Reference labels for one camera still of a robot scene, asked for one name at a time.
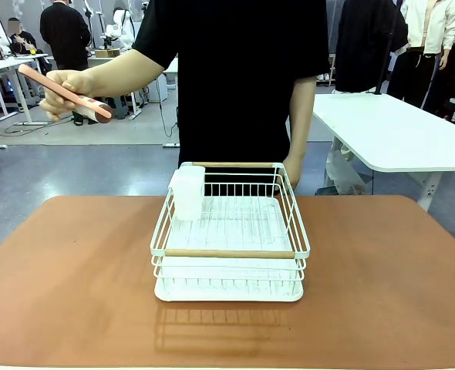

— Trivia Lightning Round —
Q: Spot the white desk with metal legs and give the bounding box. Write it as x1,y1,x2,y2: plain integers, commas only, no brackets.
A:
0,53,49,126

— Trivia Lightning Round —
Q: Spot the pink lint roller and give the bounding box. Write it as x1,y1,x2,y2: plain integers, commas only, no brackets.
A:
18,63,113,125

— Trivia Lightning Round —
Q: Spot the person's right hand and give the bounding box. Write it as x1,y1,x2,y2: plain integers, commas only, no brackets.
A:
39,69,97,123

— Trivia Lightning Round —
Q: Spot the white plastic bag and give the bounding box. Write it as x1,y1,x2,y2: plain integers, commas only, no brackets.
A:
325,137,372,196

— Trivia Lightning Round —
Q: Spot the white wire dish rack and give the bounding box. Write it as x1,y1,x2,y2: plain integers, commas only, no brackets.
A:
149,161,312,285

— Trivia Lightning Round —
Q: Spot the white computer case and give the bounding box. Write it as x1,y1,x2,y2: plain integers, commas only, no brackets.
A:
147,73,170,103

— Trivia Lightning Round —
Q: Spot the person's black t-shirt torso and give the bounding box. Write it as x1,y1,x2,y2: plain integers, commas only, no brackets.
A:
132,0,331,193

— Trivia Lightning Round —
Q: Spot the white table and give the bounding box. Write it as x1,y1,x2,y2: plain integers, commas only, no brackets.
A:
312,93,455,213

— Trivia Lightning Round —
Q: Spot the white humanoid robot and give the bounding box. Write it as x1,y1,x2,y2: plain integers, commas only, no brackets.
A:
104,6,137,50

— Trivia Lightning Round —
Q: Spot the white plastic cutlery cup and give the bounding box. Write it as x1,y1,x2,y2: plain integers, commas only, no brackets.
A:
168,165,207,221

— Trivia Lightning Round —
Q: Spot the person's left forearm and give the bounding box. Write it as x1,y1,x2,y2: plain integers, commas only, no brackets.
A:
288,76,318,160

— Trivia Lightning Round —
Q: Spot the grey step stool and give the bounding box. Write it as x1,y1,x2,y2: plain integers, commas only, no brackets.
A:
106,94,130,120

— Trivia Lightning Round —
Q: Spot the white plastic drip tray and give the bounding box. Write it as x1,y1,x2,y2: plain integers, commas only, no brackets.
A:
153,196,305,303

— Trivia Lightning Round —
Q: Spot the white desk under cardboard box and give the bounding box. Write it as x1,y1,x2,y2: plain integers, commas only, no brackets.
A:
86,55,143,120

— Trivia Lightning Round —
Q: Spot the person's right forearm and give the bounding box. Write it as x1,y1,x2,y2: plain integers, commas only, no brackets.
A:
88,49,166,98

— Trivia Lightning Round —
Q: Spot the person's left hand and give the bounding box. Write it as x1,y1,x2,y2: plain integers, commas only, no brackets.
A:
282,153,306,192

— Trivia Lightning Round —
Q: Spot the white shoe rack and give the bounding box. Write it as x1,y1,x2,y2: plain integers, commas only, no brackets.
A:
315,53,336,86

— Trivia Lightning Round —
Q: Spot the black hanging coat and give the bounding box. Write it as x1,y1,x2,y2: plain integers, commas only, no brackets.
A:
334,0,409,94

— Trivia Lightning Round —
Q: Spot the person in white jacket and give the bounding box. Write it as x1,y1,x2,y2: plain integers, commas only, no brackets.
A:
387,0,455,109

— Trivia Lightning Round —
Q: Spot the standing man in black jacket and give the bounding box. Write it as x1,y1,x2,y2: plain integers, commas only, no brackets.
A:
39,0,98,126

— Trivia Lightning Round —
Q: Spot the seated person in black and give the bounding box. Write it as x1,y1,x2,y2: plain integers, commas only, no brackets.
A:
6,17,39,56

